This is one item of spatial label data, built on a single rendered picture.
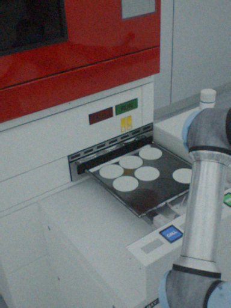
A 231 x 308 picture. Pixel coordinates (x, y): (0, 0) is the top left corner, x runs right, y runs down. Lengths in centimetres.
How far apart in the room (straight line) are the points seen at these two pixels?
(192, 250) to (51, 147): 76
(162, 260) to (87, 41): 77
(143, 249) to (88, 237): 30
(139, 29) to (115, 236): 77
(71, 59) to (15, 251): 82
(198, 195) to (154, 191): 51
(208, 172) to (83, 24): 68
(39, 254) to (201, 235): 98
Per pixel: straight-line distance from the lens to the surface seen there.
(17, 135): 141
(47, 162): 151
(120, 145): 166
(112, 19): 141
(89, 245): 136
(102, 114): 156
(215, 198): 95
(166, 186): 147
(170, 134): 169
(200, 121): 99
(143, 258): 112
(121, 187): 147
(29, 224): 163
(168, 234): 118
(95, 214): 148
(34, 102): 133
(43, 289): 192
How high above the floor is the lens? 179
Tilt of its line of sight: 32 degrees down
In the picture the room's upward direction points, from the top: 3 degrees counter-clockwise
